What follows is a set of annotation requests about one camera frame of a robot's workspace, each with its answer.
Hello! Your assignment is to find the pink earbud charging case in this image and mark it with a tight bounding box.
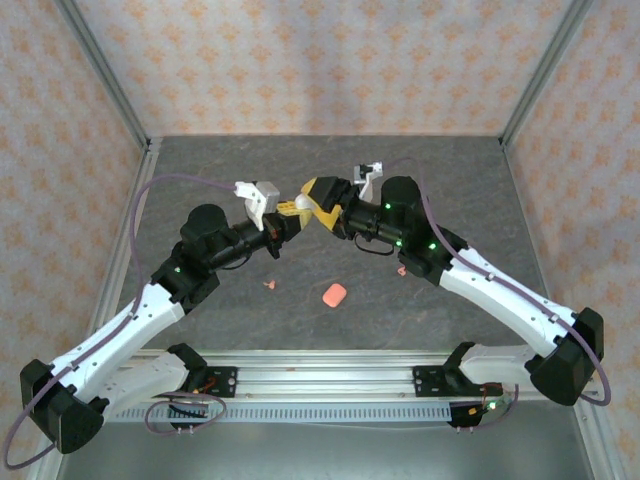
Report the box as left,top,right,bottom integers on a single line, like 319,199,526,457
322,283,348,308

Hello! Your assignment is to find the circuit board with lights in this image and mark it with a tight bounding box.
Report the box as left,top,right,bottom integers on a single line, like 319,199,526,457
449,398,514,432

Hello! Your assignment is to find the grey metal sheet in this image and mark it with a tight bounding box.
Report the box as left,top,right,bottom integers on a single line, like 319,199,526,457
54,422,596,480

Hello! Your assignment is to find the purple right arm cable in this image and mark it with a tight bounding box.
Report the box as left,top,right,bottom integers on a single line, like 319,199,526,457
382,157,612,432

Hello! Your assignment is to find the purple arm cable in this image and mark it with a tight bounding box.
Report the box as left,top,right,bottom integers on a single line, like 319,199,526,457
4,173,237,470
382,157,612,432

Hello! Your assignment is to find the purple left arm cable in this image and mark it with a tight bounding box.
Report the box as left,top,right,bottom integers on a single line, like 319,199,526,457
4,173,237,470

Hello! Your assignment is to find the aluminium table side rail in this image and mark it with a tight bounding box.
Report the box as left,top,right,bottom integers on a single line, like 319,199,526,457
27,137,162,480
499,139,626,480

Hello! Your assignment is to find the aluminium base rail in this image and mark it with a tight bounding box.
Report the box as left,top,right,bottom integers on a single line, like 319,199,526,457
107,349,601,401

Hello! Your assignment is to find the aluminium frame post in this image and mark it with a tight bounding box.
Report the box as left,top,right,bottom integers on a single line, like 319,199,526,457
499,0,596,149
52,0,154,151

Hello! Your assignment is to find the grey slotted cable duct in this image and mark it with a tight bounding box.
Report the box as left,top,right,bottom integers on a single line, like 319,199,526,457
107,402,454,425

